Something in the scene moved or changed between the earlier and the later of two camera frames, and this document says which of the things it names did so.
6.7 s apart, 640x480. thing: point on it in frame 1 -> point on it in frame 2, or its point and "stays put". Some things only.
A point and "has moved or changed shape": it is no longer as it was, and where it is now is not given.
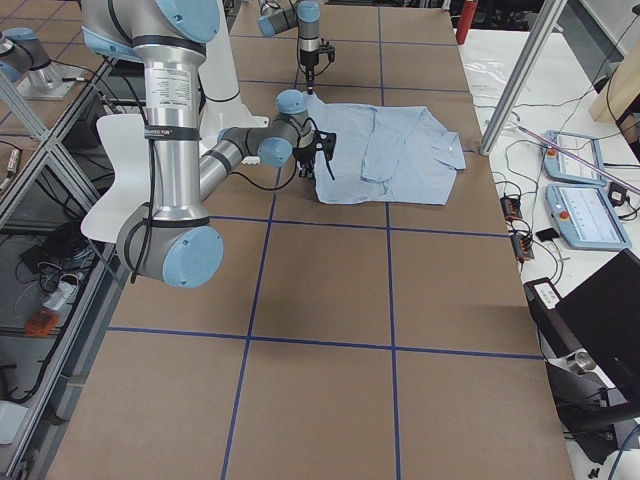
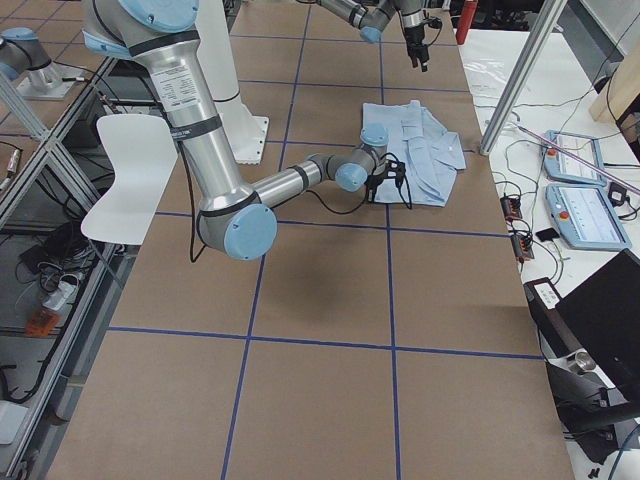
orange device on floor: (42, 322) stays put
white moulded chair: (127, 139) stays put
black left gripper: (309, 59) -> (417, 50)
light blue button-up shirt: (400, 155) has moved or changed shape
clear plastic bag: (487, 77) stays put
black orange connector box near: (522, 246) stays put
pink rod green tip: (577, 159) stays put
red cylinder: (466, 20) stays put
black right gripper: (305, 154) -> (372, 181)
